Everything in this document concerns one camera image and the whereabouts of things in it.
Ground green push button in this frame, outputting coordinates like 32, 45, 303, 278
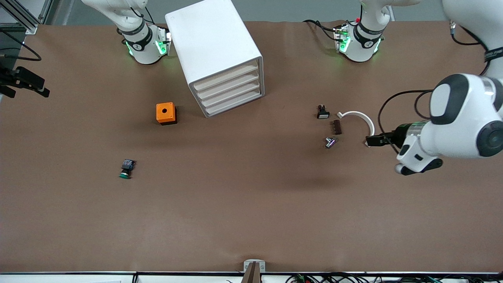
119, 159, 137, 180

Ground orange button box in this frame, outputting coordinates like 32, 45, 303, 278
156, 102, 178, 125

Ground white drawer cabinet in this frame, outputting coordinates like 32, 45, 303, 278
165, 0, 265, 118

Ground white curved plastic arc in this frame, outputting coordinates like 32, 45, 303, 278
337, 111, 375, 148

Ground brown table cover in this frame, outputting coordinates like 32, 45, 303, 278
0, 20, 503, 274

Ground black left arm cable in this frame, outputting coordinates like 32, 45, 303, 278
378, 22, 492, 156

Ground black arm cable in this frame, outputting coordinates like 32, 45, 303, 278
378, 22, 492, 156
0, 29, 42, 62

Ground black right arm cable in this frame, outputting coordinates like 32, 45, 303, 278
0, 29, 42, 62

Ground grey aluminium frame profile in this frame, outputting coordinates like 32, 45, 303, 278
0, 0, 38, 34
38, 0, 64, 25

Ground black base cable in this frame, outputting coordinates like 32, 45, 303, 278
303, 19, 339, 42

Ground black cable bundle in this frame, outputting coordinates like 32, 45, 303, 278
286, 272, 503, 283

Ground grey metal bracket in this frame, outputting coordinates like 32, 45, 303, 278
243, 259, 266, 273

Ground brown upright post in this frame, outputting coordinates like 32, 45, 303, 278
241, 262, 261, 283

